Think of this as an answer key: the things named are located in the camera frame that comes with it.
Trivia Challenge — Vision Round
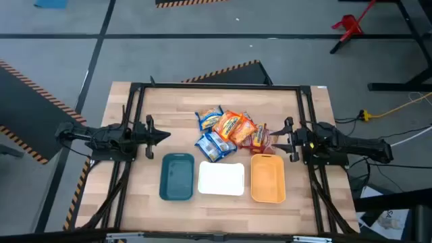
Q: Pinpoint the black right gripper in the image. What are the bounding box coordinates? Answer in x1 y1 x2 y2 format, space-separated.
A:
269 116 308 163

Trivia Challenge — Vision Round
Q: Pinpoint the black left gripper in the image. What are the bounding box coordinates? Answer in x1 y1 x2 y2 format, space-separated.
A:
134 114 171 160

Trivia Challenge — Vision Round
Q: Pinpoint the red Maruchan noodle pack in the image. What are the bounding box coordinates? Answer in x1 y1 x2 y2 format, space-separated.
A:
251 122 271 149
241 128 280 156

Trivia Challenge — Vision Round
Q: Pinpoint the orange Maruchan noodle pack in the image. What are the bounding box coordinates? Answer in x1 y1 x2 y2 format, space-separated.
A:
229 116 257 146
212 110 242 141

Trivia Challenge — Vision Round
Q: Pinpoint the orange plastic bin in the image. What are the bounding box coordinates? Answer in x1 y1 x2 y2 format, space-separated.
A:
250 153 287 205

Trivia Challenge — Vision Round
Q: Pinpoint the teal plastic bin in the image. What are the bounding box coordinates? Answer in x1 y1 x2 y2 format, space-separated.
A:
159 153 196 201

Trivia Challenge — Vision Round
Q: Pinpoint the blue Maruchan noodle pack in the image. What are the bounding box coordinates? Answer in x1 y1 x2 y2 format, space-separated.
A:
194 134 223 163
194 105 225 132
206 130 238 157

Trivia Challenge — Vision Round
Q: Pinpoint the white plastic bin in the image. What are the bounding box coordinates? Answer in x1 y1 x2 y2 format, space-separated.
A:
197 161 246 197

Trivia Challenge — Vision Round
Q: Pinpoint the hazard-striped tape strip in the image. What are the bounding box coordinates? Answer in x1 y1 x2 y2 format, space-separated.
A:
62 155 92 232

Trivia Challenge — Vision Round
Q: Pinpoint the white printed paper sheet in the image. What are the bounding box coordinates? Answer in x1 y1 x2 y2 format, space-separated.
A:
357 185 411 241

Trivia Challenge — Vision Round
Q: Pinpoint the red stand with black leg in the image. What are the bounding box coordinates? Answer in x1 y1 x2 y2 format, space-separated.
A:
329 0 377 55

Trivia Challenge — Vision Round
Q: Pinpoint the large black hazard-striped floor mat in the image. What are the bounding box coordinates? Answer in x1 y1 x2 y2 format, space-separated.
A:
0 59 88 165

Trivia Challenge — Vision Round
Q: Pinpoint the grey bar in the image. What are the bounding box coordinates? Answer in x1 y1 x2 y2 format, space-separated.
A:
0 143 25 159

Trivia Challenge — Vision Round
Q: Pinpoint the black furniture piece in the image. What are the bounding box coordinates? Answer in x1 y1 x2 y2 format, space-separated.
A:
353 188 432 243

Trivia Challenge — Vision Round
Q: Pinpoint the blue floor mat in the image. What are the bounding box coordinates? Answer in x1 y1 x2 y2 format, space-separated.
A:
33 0 69 9

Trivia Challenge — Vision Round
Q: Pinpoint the black metal table frame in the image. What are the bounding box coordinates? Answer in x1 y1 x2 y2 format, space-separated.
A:
79 76 359 243

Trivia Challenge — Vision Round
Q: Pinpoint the yellow extension cable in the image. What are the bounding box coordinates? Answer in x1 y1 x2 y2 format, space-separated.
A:
358 91 432 122

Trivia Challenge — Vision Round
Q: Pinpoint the silver metal bracket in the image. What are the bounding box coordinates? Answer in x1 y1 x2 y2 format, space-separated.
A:
292 236 333 243
106 232 146 243

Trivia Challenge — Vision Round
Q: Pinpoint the black floor cable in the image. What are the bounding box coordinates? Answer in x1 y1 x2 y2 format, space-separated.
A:
347 161 432 170

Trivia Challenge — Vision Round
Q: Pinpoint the black table leg frame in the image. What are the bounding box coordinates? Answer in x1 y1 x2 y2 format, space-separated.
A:
367 0 432 92

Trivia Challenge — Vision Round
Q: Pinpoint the white floor cable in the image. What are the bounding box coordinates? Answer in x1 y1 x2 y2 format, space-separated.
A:
389 125 432 148

